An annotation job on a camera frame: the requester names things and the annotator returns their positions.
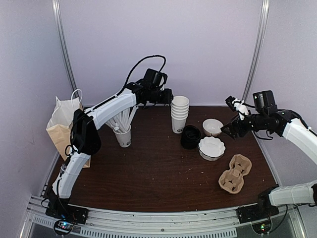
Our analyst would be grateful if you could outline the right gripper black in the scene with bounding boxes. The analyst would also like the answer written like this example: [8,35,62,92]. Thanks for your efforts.
[221,113,267,140]

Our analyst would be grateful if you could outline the stack of white paper cups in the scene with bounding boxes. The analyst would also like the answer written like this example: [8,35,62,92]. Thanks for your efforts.
[171,96,189,134]

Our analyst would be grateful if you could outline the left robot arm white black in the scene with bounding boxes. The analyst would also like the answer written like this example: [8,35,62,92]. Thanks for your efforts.
[48,83,173,220]

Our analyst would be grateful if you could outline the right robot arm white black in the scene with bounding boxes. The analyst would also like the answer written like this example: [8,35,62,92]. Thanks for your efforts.
[221,110,317,219]

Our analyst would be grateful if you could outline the brown paper takeout bag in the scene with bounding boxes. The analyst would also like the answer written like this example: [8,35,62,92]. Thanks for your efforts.
[46,89,83,161]

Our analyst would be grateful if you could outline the plain white round bowl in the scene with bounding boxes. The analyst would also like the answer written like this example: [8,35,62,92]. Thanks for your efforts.
[202,119,223,137]

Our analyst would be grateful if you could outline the white scalloped bowl black rim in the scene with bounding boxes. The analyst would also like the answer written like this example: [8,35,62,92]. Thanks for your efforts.
[198,136,226,161]

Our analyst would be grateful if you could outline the stack of black cup lids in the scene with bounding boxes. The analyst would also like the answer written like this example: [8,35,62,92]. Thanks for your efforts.
[180,125,201,149]

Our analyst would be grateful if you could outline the bundle of wrapped white straws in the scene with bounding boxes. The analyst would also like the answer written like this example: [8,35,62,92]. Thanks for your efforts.
[106,106,138,133]

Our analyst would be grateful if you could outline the brown cardboard cup carrier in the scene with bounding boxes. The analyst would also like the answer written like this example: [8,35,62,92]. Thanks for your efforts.
[218,154,252,194]

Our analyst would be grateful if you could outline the white cup holding straws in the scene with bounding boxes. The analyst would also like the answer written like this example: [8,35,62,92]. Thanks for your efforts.
[113,126,131,148]

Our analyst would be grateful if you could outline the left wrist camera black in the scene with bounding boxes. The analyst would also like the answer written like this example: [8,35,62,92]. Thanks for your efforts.
[143,68,167,88]

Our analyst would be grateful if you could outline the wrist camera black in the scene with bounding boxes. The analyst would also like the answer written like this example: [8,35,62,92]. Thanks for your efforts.
[253,90,276,111]
[143,68,167,88]

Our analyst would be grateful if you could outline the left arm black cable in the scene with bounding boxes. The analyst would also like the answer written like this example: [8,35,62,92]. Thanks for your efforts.
[116,55,166,97]

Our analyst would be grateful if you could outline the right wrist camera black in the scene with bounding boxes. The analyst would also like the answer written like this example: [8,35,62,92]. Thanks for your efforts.
[253,90,276,111]

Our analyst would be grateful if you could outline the right aluminium corner post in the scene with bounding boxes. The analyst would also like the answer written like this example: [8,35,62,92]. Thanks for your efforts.
[242,0,270,101]

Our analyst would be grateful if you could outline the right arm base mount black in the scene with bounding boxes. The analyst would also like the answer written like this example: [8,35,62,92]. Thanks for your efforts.
[236,196,279,224]

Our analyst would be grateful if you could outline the aluminium front rail frame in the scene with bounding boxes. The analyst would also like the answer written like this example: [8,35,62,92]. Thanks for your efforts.
[19,194,308,238]

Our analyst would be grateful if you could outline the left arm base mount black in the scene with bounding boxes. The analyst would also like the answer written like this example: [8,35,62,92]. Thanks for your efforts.
[46,197,89,225]

